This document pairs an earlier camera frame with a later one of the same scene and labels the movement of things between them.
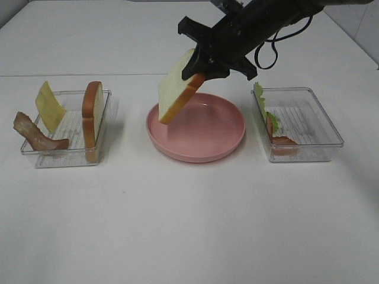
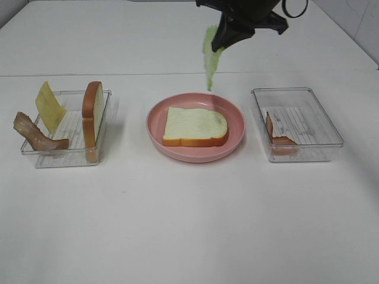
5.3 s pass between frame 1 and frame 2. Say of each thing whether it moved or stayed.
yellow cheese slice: stayed
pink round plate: stayed
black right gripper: moved
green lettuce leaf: moved
